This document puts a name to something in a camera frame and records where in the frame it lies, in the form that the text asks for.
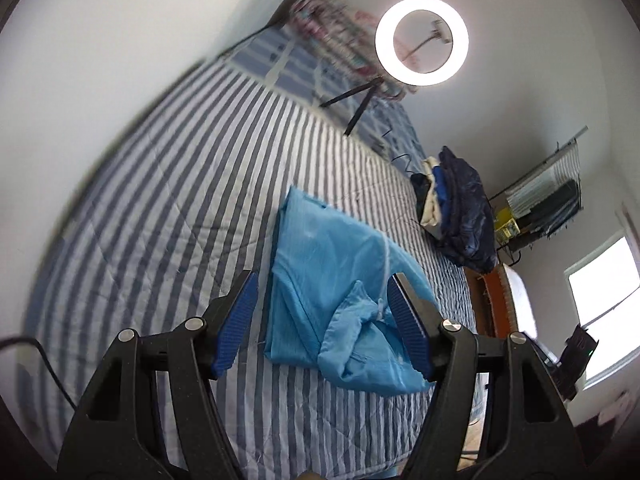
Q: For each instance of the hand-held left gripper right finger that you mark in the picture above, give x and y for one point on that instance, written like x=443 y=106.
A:
x=407 y=325

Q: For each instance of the floral pillow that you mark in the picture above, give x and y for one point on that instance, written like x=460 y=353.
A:
x=325 y=25

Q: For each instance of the window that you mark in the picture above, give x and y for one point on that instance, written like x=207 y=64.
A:
x=605 y=300

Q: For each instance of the striped bed mattress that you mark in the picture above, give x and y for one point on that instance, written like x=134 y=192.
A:
x=175 y=210

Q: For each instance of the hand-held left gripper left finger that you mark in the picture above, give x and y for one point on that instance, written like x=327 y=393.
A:
x=237 y=325

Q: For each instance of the white lace cover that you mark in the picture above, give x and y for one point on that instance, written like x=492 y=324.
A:
x=520 y=305

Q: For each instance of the dark hanging clothes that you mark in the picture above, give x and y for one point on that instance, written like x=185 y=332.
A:
x=555 y=205

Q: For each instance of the blue work coat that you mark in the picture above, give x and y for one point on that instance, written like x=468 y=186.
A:
x=320 y=260

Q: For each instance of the phone holder mount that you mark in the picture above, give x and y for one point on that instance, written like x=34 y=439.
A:
x=439 y=35

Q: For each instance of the black clothes rack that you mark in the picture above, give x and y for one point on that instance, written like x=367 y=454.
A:
x=570 y=137

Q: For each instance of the striped hanging cloth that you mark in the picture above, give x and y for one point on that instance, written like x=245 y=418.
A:
x=550 y=175

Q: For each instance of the blue folded garment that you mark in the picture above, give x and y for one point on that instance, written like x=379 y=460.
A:
x=440 y=195

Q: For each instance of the black tripod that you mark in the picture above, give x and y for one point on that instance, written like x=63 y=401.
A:
x=362 y=107

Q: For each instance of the white folded cloth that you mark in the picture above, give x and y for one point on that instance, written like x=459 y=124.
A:
x=430 y=210

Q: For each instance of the dark navy down jacket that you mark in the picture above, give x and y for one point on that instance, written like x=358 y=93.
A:
x=470 y=210

